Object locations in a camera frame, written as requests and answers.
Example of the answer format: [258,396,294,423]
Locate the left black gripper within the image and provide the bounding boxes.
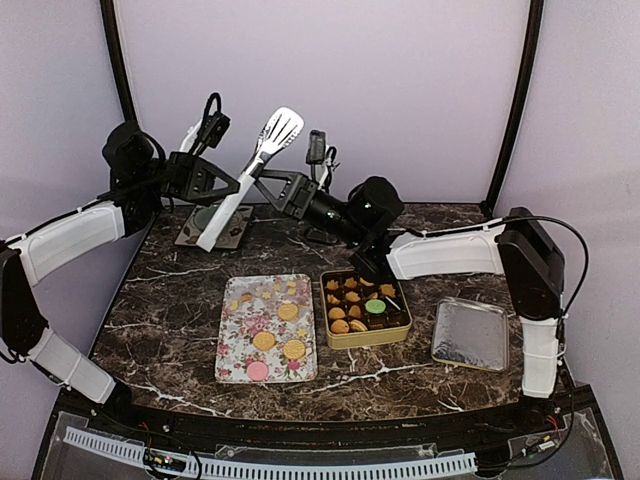
[136,150,242,206]

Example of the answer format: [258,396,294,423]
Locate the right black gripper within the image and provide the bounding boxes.
[248,169,368,248]

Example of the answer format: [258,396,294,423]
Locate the metal serving tongs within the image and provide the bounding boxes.
[196,107,304,252]

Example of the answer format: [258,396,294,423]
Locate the brown round cookie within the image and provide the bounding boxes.
[328,307,346,321]

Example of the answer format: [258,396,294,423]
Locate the green macaron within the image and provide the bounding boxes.
[365,299,387,315]

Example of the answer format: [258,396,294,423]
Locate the chocolate chip cookie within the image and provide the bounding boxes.
[330,319,350,334]

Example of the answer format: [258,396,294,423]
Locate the round waffle cookie bottom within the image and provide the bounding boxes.
[349,319,368,333]

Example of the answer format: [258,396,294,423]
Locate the black sandwich cookie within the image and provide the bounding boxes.
[385,297,403,311]

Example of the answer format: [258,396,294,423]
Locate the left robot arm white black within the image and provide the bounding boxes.
[1,113,239,436]

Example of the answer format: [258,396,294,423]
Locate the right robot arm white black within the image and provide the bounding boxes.
[255,170,573,434]

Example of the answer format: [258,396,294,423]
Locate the green ceramic bowl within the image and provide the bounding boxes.
[193,205,217,231]

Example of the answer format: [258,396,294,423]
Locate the floral square coaster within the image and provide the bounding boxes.
[174,203,255,251]

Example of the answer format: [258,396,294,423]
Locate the gold cookie tin box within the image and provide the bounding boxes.
[320,270,412,350]

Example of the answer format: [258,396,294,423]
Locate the floral rectangular tray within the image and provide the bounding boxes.
[215,274,318,384]

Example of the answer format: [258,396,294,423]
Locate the pink macaron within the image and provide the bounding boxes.
[247,361,269,382]

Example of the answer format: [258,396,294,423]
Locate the silver tin lid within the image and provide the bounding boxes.
[431,297,509,372]

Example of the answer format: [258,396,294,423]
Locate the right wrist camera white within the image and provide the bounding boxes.
[305,130,340,194]

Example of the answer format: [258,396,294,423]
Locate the left black frame post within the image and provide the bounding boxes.
[98,0,164,215]

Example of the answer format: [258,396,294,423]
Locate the black frame post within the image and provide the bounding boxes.
[480,0,545,218]
[98,0,164,215]

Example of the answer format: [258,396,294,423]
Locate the right black frame post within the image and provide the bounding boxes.
[480,0,545,218]

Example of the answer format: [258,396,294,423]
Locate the white cable duct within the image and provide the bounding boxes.
[63,426,478,480]

